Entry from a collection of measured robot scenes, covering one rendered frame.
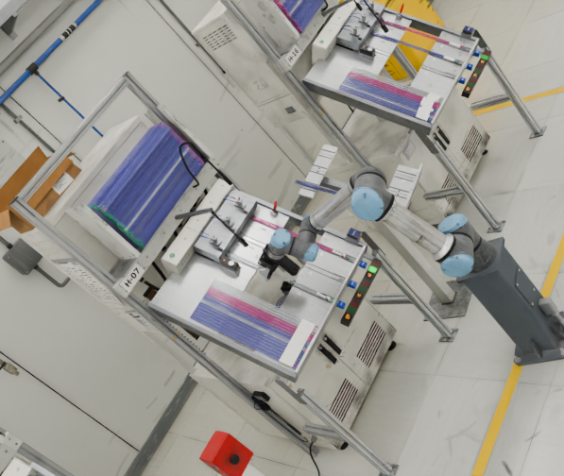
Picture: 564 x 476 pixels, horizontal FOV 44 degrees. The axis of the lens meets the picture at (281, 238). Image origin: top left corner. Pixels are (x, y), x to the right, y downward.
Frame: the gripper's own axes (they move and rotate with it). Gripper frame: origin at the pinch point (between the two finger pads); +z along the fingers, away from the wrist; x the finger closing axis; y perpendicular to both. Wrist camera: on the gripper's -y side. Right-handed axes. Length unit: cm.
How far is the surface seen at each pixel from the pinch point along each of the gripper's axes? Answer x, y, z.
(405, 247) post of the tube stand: -54, -48, 16
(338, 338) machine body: -4, -41, 38
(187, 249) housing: 9.7, 37.3, 1.6
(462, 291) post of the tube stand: -60, -85, 37
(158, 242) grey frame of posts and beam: 15, 49, -1
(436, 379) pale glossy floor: -9, -90, 32
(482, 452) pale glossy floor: 23, -111, 0
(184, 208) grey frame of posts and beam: -5.8, 48.5, -0.9
